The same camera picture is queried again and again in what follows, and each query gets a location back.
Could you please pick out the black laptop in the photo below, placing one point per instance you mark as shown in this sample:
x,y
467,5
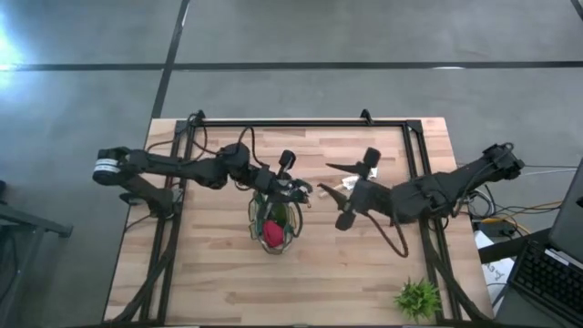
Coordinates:
x,y
546,278

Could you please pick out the black metal table frame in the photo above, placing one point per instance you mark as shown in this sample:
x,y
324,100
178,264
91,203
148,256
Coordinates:
x,y
296,123

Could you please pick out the green plastic spray bottle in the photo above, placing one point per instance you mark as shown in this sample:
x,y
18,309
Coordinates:
x,y
279,214

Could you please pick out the grey laptop desk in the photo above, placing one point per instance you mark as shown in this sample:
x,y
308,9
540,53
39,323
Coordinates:
x,y
505,249

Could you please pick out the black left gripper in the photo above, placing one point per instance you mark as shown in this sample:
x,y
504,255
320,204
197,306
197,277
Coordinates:
x,y
280,189

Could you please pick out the small green artificial plant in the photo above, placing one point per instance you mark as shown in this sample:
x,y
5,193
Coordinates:
x,y
418,300

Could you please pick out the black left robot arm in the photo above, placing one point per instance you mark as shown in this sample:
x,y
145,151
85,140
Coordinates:
x,y
196,166

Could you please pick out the black metal stand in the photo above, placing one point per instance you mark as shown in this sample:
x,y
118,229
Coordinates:
x,y
27,218

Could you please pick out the black power box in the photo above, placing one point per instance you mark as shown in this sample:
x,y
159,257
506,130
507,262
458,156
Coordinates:
x,y
496,229

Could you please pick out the white paper sheet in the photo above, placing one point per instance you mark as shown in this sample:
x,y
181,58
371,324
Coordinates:
x,y
494,273

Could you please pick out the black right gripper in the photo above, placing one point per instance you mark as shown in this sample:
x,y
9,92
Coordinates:
x,y
369,198

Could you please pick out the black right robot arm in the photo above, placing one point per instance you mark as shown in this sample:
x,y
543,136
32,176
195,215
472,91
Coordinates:
x,y
437,193

